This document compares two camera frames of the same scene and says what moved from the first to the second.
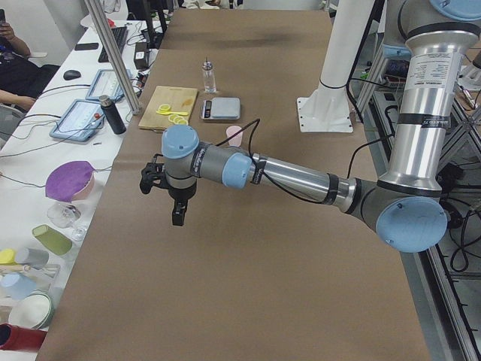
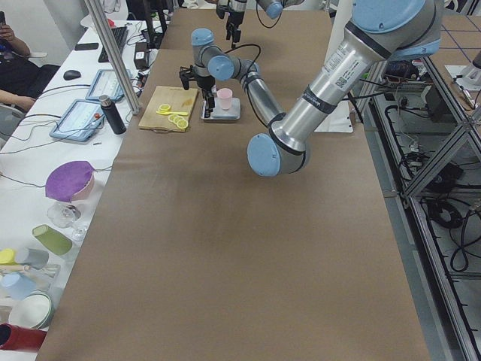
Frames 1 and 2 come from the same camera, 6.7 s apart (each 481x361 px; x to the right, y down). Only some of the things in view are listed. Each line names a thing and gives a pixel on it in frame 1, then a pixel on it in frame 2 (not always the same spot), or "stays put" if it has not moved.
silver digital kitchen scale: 221,108 stays put
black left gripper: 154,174 → 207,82
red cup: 14,338 stays put
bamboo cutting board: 179,99 stays put
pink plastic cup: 236,141 → 225,95
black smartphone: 86,46 stays put
